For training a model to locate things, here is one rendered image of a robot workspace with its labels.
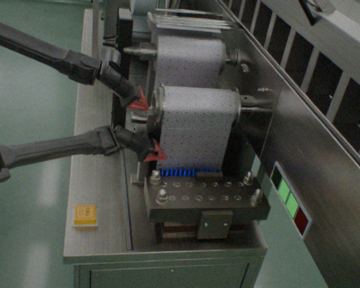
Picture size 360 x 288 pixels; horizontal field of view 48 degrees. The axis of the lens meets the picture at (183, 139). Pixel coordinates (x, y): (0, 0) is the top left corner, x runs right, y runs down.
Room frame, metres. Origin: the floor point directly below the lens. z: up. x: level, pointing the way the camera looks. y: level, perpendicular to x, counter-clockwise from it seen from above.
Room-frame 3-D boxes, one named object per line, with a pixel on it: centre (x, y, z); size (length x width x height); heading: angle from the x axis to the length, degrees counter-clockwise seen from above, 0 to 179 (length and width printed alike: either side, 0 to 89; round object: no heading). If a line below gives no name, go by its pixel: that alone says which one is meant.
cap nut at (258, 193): (1.06, -0.27, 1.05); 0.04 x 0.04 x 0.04
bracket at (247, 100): (1.27, -0.19, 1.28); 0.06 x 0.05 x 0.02; 105
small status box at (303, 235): (0.90, -0.32, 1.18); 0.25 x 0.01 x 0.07; 15
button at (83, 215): (0.98, 0.28, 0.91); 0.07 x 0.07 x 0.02; 15
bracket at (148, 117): (1.22, 0.14, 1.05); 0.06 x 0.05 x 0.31; 105
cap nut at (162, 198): (0.98, 0.04, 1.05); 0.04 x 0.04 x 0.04
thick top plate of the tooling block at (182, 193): (1.06, -0.11, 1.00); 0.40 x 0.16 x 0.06; 105
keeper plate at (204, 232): (0.98, -0.15, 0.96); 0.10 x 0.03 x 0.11; 105
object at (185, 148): (1.16, -0.04, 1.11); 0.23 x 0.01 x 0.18; 105
